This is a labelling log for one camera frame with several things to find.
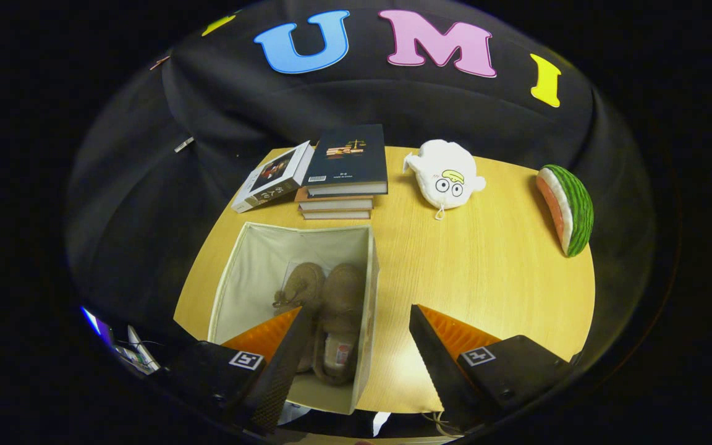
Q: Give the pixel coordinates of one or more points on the grey fabric storage box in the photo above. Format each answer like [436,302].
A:
[257,266]

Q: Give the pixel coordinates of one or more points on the brown cover book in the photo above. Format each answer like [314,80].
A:
[334,203]

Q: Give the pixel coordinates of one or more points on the white desk clutter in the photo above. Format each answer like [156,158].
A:
[139,358]

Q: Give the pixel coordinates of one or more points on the thin brown book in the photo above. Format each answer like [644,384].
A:
[337,215]

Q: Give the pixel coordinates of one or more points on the watermelon slice plush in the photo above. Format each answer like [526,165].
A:
[578,210]

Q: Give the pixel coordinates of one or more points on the white plush toy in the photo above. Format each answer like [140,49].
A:
[445,173]

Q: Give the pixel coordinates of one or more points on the dark blue book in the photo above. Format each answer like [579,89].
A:
[347,157]

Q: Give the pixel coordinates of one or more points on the black backdrop cloth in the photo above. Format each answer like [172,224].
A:
[455,111]

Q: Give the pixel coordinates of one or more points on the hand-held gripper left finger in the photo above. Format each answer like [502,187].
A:
[282,371]

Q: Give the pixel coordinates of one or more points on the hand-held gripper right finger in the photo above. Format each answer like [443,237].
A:
[436,371]

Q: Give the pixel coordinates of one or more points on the wooden clothes peg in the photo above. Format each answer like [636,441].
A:
[159,62]

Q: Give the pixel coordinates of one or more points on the white cover book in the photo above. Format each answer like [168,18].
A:
[272,179]

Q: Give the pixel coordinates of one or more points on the lit computer monitor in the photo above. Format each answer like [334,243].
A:
[91,320]

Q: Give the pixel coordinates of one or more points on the brown shoe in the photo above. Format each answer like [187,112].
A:
[340,321]
[303,284]

